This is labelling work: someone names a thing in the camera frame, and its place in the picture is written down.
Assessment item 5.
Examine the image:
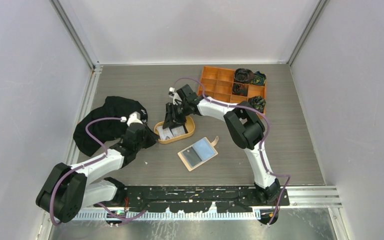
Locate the silver credit card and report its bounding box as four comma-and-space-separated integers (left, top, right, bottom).
156, 125, 174, 141

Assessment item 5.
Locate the black cloth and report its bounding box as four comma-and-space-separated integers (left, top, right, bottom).
73, 96, 148, 157

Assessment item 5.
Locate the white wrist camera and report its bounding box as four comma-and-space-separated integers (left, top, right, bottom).
168, 87, 182, 105
126, 111, 143, 126

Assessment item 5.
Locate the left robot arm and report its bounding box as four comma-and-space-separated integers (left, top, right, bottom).
35, 122, 159, 223

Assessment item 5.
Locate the dark rolled tie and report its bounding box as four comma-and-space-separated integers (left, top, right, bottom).
234, 68, 255, 84
232, 82, 249, 97

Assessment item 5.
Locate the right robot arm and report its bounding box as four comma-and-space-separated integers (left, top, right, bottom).
164, 84, 281, 206

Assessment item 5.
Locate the beige leather card holder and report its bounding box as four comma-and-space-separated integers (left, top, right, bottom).
178, 136, 219, 172

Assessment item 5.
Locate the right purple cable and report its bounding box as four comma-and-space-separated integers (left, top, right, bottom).
169, 77, 292, 227

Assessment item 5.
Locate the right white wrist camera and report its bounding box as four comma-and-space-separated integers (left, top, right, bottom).
168, 87, 182, 105

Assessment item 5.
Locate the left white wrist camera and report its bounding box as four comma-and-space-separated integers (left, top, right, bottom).
126, 111, 143, 126

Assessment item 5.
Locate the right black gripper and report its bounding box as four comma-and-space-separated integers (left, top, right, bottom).
162, 102, 190, 131

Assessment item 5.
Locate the green patterned rolled tie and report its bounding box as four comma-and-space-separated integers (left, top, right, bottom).
251, 71, 267, 87

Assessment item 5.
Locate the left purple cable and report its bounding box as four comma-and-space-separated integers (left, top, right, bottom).
50, 116, 148, 227

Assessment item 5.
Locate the yellow oval tray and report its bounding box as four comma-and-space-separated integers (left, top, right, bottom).
154, 116, 195, 144

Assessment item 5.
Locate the dark rolled tie top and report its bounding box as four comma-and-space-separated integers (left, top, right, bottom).
234, 68, 255, 84

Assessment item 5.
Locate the purple cable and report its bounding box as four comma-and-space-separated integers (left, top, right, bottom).
50, 116, 148, 227
169, 77, 292, 227

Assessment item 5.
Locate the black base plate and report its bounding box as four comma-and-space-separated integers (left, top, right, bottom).
103, 185, 290, 214

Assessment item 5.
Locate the dark rolled tie middle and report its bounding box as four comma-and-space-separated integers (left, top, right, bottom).
232, 82, 249, 97

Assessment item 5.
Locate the orange compartment organizer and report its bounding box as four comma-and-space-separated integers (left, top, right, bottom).
198, 66, 267, 104

